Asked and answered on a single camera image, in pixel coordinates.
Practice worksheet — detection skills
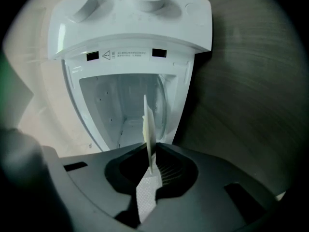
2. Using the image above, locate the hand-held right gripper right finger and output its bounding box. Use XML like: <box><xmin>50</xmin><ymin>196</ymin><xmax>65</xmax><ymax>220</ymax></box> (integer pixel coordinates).
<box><xmin>140</xmin><ymin>142</ymin><xmax>279</xmax><ymax>232</ymax></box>

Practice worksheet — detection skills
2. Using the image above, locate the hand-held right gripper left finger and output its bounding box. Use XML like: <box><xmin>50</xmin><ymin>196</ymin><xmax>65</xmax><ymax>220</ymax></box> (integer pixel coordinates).
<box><xmin>42</xmin><ymin>143</ymin><xmax>149</xmax><ymax>232</ymax></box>

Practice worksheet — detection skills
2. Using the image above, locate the white plate of food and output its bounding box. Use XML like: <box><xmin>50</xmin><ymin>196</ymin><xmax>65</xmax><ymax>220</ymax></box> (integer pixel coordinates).
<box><xmin>143</xmin><ymin>94</ymin><xmax>157</xmax><ymax>176</ymax></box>

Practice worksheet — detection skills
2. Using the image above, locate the white microwave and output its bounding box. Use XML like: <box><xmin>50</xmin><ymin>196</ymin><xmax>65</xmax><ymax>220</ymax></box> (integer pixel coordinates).
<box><xmin>47</xmin><ymin>0</ymin><xmax>214</xmax><ymax>153</ymax></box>

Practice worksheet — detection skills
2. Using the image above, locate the glass microwave turntable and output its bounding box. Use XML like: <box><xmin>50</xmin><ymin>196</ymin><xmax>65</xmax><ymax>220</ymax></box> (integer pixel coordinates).
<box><xmin>153</xmin><ymin>75</ymin><xmax>169</xmax><ymax>140</ymax></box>

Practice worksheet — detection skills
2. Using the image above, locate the white warning label sticker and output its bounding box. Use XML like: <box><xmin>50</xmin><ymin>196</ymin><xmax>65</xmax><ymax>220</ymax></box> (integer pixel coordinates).
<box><xmin>100</xmin><ymin>49</ymin><xmax>148</xmax><ymax>61</ymax></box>

